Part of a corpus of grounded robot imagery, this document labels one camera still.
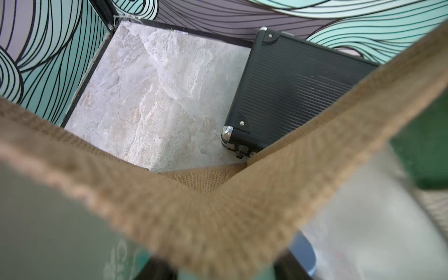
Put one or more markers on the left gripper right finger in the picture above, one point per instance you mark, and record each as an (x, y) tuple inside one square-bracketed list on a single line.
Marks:
[(287, 267)]

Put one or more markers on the black ribbed case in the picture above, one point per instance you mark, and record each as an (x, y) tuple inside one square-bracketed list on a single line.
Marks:
[(286, 82)]

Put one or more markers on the blue hourglass thirty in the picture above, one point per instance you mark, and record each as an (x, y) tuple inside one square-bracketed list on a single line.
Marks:
[(304, 252)]

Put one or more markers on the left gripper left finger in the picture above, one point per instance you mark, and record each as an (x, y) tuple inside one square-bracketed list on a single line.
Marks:
[(157, 269)]

